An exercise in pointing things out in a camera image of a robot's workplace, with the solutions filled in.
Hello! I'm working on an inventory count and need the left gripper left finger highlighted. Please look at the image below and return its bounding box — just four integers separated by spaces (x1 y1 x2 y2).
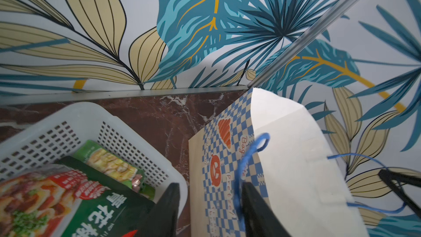
134 183 180 237

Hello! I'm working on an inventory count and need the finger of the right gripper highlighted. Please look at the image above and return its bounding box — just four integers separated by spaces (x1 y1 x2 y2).
378 170 421 218

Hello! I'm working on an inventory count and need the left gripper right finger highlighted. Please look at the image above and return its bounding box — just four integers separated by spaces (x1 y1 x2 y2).
242 182 291 237

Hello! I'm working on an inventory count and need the checkered paper bag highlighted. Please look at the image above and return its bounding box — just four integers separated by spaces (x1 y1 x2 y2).
188 87 407 237

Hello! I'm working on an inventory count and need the light green condiment packet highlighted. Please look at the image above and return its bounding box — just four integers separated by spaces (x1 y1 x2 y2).
72 140 155 200

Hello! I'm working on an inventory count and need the white plastic basket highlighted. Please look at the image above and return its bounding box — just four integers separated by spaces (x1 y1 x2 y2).
1 102 188 213

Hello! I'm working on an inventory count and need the right aluminium frame post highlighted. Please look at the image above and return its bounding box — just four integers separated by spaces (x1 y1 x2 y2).
247 0 359 89

